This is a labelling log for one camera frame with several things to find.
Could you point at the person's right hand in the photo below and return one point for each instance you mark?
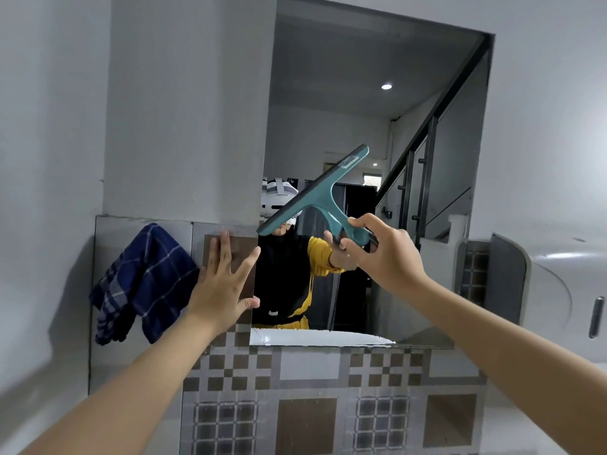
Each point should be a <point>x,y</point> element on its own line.
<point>396,260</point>

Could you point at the person's left hand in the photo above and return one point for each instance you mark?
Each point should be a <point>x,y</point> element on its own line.
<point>218,296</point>

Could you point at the person's left little finger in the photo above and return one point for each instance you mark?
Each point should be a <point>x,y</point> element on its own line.
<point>204,275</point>

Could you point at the person's left middle finger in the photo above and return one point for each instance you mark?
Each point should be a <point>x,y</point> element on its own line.
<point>225,253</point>

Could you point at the person's right thumb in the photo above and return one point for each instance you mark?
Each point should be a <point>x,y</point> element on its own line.
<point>354,253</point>

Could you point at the person's left thumb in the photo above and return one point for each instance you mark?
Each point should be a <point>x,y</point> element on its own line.
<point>248,304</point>

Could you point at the teal window squeegee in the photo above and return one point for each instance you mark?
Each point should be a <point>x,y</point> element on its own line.
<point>322,196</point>

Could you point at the person's right forearm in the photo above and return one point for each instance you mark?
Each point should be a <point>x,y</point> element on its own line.
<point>517,369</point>

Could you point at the person's left forearm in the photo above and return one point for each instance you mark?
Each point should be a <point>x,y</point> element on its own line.
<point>128,388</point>

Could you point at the blue plaid cloth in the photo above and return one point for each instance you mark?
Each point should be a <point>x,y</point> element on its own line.
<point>144,279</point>

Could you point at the white paper towel dispenser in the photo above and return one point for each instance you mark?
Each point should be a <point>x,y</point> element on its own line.
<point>555,289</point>

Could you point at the frameless wall mirror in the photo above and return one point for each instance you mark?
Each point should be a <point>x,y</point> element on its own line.
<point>332,89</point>

